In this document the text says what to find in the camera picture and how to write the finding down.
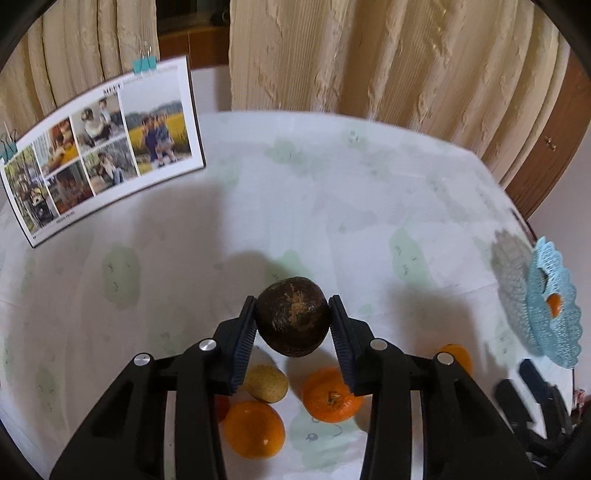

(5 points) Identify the orange mandarin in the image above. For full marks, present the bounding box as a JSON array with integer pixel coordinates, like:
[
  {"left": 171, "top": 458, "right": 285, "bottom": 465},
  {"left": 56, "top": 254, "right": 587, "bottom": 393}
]
[
  {"left": 546, "top": 293, "right": 563, "bottom": 318},
  {"left": 301, "top": 367, "right": 363, "bottom": 423},
  {"left": 438, "top": 344, "right": 473, "bottom": 375},
  {"left": 222, "top": 401, "right": 286, "bottom": 460}
]

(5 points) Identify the small red tomato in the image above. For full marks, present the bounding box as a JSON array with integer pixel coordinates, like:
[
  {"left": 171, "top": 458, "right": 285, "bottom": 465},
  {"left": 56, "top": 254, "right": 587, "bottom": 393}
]
[{"left": 214, "top": 395, "right": 230, "bottom": 423}]

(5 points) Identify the brown kiwi fruit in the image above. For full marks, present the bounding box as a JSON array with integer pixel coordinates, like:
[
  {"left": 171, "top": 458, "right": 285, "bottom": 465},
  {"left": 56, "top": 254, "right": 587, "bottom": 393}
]
[{"left": 243, "top": 364, "right": 288, "bottom": 404}]

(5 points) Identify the dark avocado fruit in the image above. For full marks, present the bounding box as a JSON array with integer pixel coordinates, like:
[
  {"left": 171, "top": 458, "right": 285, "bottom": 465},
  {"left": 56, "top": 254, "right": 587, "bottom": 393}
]
[{"left": 256, "top": 277, "right": 329, "bottom": 358}]

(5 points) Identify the white green patterned bedsheet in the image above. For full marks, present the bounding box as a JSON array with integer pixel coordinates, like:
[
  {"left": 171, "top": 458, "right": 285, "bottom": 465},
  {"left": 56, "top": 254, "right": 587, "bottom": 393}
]
[{"left": 1, "top": 112, "right": 573, "bottom": 479}]

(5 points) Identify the photo collage calendar board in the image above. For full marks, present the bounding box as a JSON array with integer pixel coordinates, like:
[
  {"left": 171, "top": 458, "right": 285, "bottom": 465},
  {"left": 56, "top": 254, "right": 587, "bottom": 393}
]
[{"left": 1, "top": 56, "right": 205, "bottom": 247}]

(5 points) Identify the teal binder clip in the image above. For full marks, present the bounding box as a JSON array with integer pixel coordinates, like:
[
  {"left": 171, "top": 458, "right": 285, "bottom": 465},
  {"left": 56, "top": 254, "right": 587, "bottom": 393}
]
[
  {"left": 0, "top": 124, "right": 18, "bottom": 164},
  {"left": 131, "top": 42, "right": 157, "bottom": 75}
]

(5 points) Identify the beige curtain right panel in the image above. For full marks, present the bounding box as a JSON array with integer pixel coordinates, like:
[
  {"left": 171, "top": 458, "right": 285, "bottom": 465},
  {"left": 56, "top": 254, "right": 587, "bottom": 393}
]
[{"left": 229, "top": 0, "right": 570, "bottom": 185}]

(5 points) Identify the beige curtain panel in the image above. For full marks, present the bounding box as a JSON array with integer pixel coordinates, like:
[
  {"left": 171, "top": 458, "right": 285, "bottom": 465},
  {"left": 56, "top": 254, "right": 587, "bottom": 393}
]
[
  {"left": 229, "top": 0, "right": 570, "bottom": 185},
  {"left": 1, "top": 1, "right": 159, "bottom": 135}
]

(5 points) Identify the beige curtain left panel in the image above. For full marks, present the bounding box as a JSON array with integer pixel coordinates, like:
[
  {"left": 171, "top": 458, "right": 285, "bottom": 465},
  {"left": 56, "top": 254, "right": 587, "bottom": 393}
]
[{"left": 1, "top": 1, "right": 159, "bottom": 135}]

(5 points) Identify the brown wooden door frame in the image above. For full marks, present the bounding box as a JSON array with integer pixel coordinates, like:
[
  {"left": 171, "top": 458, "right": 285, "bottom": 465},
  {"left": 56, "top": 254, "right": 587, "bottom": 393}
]
[{"left": 506, "top": 54, "right": 590, "bottom": 219}]

